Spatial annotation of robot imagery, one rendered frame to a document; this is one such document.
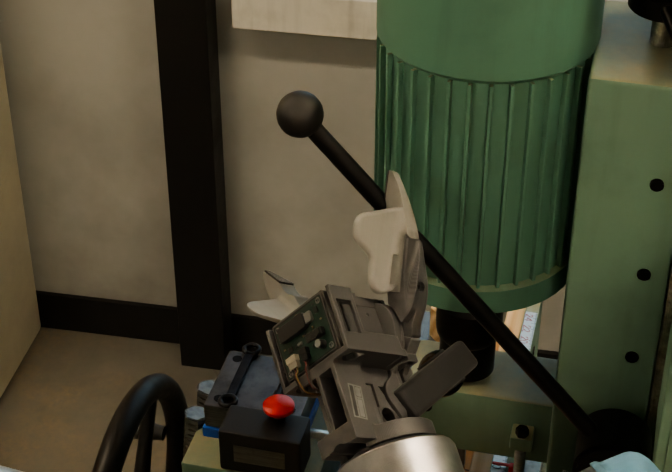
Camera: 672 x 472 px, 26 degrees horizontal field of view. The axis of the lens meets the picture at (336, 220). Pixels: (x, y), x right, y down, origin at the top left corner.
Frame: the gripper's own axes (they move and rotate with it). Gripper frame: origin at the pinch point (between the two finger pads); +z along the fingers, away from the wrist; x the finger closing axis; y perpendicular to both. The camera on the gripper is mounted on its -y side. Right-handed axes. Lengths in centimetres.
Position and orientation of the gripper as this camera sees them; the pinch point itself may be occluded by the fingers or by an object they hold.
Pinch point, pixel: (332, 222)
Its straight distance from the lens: 113.4
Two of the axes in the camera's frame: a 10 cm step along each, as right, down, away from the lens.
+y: -7.1, -1.5, -6.9
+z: -2.8, -8.4, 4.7
